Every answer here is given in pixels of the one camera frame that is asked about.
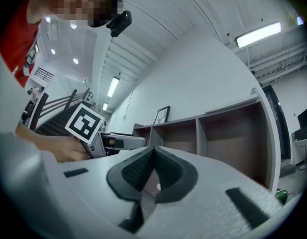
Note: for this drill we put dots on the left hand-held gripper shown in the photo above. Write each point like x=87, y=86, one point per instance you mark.
x=84, y=123

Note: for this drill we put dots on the round ceiling light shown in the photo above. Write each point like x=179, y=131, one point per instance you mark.
x=48, y=19
x=53, y=51
x=75, y=61
x=73, y=25

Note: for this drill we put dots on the black head-worn camera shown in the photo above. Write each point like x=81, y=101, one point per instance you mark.
x=121, y=24

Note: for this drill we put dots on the person's left forearm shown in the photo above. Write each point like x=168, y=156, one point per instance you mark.
x=36, y=139

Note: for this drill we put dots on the person's left hand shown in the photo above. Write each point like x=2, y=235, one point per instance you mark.
x=71, y=149

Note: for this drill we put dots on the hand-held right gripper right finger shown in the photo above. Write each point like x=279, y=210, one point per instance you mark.
x=205, y=208

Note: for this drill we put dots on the dark staircase railing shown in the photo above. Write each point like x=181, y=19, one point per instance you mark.
x=56, y=106

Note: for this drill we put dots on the person's red shirt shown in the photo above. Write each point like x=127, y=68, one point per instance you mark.
x=17, y=46

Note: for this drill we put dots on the grey wooden shelf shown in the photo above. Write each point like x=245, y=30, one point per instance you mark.
x=230, y=138

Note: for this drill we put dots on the white dotted board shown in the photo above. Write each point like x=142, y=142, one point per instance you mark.
x=88, y=95

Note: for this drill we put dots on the black door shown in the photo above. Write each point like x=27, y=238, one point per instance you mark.
x=277, y=123

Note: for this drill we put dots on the black monitor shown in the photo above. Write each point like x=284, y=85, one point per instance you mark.
x=305, y=118

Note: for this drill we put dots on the white desk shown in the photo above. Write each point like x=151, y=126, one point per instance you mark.
x=302, y=146

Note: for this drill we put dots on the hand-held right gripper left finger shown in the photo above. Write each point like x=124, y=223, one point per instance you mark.
x=88, y=183

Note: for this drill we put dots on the green object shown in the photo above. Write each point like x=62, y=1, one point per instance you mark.
x=281, y=196

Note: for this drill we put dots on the black framed picture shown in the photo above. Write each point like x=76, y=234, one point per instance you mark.
x=162, y=115

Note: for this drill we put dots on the long ceiling light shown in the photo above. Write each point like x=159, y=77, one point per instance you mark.
x=105, y=106
x=259, y=34
x=113, y=86

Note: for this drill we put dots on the person's head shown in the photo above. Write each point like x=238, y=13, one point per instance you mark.
x=83, y=1

